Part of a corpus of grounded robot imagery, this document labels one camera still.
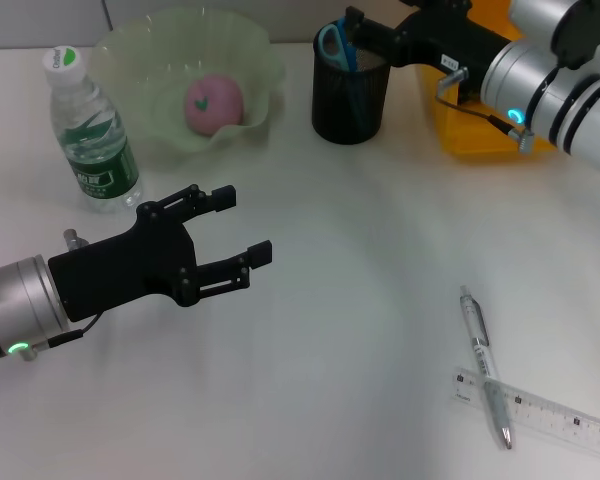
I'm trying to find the pink toy peach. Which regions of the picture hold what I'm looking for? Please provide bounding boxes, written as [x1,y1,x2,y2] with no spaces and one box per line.
[183,72,245,136]

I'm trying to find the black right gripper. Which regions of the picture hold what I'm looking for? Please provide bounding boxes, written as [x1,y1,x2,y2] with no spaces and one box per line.
[345,0,511,99]

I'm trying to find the black mesh pen cup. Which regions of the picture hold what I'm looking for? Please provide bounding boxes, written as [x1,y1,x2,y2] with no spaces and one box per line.
[312,18,397,146]

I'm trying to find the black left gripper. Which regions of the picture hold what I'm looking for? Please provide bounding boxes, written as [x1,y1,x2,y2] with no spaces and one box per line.
[47,184,274,324]

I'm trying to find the clear silver ballpoint pen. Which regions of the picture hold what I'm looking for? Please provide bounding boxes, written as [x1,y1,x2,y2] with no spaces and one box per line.
[457,285,514,451]

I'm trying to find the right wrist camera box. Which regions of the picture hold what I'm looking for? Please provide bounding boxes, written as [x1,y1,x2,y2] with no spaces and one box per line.
[509,0,600,69]

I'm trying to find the right gripper cable with connector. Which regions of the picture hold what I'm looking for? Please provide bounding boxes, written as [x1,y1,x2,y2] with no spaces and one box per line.
[435,67,537,154]

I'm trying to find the yellow plastic bin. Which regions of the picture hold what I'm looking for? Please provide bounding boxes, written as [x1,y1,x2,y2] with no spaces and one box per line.
[413,0,556,156]

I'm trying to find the translucent green fruit plate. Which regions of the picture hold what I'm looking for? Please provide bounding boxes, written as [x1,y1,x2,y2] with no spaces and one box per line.
[87,7,287,166]

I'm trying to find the clear plastic ruler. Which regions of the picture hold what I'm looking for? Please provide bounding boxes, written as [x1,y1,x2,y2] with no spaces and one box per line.
[452,367,600,461]

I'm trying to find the left gripper cable with connector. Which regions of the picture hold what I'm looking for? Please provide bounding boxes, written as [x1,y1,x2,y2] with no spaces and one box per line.
[19,228,101,362]

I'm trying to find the clear green-label water bottle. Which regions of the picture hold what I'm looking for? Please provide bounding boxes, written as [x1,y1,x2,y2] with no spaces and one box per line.
[42,45,144,215]

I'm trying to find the blue scissors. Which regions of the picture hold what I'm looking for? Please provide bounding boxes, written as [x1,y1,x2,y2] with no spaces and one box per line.
[318,18,370,129]

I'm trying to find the gripper cable with connector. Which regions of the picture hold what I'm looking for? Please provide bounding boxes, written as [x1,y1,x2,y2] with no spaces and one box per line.
[435,67,537,154]
[19,228,101,362]

